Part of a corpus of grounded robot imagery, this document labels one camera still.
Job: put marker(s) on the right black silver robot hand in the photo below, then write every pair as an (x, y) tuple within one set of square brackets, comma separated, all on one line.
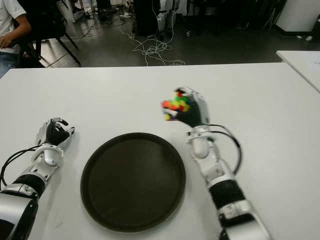
[(197, 112)]

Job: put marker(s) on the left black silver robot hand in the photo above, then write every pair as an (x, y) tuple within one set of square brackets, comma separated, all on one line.
[(56, 135)]

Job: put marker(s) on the multicoloured Rubik's cube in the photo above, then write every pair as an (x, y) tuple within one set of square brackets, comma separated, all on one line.
[(176, 103)]

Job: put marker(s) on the right silver black robot arm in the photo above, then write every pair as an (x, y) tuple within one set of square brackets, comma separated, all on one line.
[(200, 147)]

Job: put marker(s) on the left silver black robot arm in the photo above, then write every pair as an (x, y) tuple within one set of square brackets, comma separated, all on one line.
[(50, 157)]

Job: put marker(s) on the round dark brown plate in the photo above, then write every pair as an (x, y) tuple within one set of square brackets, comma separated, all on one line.
[(133, 182)]

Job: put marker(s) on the white humanoid robot legs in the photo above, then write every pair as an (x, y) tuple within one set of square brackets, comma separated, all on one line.
[(161, 20)]

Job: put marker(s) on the black cabinet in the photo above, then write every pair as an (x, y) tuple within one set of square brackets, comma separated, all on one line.
[(146, 17)]

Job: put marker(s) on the black chair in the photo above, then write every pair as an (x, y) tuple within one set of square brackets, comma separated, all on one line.
[(47, 22)]

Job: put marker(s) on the white side table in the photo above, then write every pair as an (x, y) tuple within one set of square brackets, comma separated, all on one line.
[(302, 63)]

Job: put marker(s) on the seated person in white shirt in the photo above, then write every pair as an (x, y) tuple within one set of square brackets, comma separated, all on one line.
[(7, 15)]

